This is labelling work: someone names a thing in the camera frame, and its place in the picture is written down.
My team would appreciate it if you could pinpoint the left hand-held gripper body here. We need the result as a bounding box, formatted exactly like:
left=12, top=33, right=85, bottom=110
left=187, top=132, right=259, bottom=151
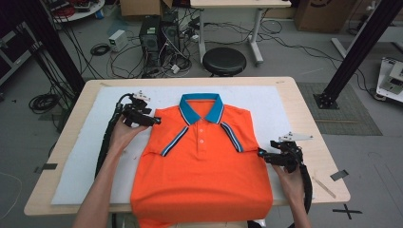
left=122, top=90, right=152, bottom=127

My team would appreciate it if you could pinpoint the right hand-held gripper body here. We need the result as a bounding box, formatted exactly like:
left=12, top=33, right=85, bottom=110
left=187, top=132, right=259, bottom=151
left=275, top=132, right=314, bottom=174

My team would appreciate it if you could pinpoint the orange polo shirt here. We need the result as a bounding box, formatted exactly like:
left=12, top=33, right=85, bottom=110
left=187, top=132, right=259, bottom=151
left=130, top=92, right=274, bottom=228

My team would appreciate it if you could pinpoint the person's left hand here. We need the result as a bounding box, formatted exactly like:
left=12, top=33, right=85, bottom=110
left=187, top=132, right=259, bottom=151
left=108, top=114, right=150, bottom=155

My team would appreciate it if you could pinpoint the person's right hand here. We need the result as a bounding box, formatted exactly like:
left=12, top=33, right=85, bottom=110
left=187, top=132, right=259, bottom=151
left=274, top=164, right=306, bottom=207

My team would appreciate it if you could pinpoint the light wooden table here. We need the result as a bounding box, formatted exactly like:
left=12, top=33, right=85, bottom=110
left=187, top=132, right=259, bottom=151
left=24, top=76, right=352, bottom=217

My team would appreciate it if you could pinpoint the white foam mat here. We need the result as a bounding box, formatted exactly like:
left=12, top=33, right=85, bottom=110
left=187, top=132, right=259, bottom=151
left=51, top=85, right=315, bottom=206

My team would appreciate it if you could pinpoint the grey tape piece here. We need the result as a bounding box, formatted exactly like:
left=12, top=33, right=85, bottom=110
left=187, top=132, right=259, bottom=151
left=330, top=169, right=350, bottom=182
left=33, top=162, right=59, bottom=174

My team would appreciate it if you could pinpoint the grey floor mat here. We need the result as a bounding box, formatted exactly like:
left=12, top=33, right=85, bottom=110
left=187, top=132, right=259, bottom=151
left=297, top=82, right=383, bottom=137

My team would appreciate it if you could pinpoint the small white device box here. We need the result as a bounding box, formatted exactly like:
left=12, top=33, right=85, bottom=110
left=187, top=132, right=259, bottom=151
left=107, top=28, right=129, bottom=52

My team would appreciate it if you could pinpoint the black computer tower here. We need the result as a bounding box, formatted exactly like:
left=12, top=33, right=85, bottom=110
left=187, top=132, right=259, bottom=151
left=160, top=12, right=182, bottom=56
left=138, top=15, right=162, bottom=69

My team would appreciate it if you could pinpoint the black tape cross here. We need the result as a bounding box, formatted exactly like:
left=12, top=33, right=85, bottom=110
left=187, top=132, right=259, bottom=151
left=332, top=203, right=363, bottom=220

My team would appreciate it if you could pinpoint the black round stool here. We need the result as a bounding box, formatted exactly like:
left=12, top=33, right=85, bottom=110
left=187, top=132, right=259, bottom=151
left=201, top=47, right=247, bottom=78

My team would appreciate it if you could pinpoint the small cardboard box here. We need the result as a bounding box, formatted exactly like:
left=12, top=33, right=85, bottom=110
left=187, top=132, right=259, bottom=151
left=119, top=0, right=174, bottom=17

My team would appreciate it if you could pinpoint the black metal stand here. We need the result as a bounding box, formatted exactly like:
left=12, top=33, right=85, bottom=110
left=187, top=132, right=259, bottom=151
left=6, top=0, right=86, bottom=96
left=313, top=0, right=403, bottom=110

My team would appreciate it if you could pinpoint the round white table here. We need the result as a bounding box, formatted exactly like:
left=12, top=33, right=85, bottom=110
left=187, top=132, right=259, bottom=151
left=47, top=0, right=106, bottom=23

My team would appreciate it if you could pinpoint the white machine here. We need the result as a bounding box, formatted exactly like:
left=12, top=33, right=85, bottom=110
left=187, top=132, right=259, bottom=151
left=375, top=56, right=403, bottom=104

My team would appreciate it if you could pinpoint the large cardboard box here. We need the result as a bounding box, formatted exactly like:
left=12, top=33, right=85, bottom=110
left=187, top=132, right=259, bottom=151
left=294, top=0, right=357, bottom=34

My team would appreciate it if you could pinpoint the white desk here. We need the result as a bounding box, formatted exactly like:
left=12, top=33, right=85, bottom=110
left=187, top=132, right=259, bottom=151
left=189, top=0, right=293, bottom=67

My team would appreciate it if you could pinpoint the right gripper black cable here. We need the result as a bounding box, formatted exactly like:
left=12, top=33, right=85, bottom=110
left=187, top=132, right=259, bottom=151
left=286, top=162, right=314, bottom=228

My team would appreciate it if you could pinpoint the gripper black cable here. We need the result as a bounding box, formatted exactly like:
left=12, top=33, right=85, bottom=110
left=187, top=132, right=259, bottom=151
left=94, top=93, right=134, bottom=179
left=286, top=162, right=314, bottom=228

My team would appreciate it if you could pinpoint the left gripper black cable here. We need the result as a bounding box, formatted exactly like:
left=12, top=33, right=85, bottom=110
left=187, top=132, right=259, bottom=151
left=94, top=93, right=134, bottom=179

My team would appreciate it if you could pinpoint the tangle of black cables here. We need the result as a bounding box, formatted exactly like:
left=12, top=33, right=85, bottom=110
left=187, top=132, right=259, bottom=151
left=107, top=6, right=203, bottom=80

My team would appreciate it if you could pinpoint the small black cable coil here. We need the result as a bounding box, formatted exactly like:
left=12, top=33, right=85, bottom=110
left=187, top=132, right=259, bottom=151
left=89, top=43, right=111, bottom=57

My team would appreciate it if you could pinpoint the large black cable coil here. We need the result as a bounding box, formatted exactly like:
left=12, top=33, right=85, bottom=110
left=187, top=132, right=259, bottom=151
left=28, top=92, right=61, bottom=115

